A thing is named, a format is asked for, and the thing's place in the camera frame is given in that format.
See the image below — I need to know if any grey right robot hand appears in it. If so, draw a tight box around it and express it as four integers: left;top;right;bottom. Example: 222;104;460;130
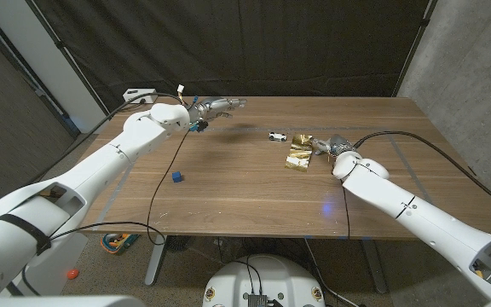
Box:
312;134;357;158

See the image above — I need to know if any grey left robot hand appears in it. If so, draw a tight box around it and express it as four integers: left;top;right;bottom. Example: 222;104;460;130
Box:
188;96;248;129

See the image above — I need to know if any gold foil envelope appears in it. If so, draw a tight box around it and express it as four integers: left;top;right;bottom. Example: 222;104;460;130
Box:
284;133;315;172

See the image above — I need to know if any white power strip box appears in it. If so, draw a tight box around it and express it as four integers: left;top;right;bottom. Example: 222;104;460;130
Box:
122;88;159;105

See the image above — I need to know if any black backdrop curtain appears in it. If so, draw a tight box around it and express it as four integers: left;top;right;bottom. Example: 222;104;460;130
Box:
32;0;434;116

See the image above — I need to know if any grey table leg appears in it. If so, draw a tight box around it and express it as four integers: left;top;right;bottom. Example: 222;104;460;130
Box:
360;239;388;294
144;235;168;287

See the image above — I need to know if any black backdrop stand pole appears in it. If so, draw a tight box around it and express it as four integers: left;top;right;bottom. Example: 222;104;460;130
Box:
26;0;113;120
392;0;438;97

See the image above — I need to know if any small black fan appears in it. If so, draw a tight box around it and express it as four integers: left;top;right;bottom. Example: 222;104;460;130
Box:
166;235;194;252

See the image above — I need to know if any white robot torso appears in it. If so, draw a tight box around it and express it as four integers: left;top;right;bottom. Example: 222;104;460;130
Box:
202;254;326;307

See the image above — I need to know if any teal and orange toy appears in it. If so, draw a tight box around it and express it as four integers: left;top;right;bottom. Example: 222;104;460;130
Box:
100;232;141;256

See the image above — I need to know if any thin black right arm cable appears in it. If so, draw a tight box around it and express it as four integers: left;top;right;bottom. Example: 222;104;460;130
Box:
341;178;352;240

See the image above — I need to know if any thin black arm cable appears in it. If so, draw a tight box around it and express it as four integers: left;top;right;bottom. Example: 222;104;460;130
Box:
341;178;352;240
48;130;191;247

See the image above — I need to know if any black power strip cable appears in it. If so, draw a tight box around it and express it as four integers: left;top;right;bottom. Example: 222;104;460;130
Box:
119;98;147;113

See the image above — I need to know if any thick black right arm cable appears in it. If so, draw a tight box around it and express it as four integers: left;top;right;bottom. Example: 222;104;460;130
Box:
352;130;491;217

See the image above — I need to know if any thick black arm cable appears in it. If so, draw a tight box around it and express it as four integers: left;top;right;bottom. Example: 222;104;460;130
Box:
30;91;185;184
352;130;491;217

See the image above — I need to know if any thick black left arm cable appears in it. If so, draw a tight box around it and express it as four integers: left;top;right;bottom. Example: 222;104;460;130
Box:
30;91;185;184

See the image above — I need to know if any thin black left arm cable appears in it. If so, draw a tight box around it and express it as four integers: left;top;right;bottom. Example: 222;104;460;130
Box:
48;130;191;247

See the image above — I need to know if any grey floor cable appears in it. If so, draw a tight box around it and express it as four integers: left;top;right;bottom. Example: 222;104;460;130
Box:
303;238;360;307

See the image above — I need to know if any black torso cable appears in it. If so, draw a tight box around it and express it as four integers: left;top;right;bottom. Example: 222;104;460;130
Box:
228;254;264;296

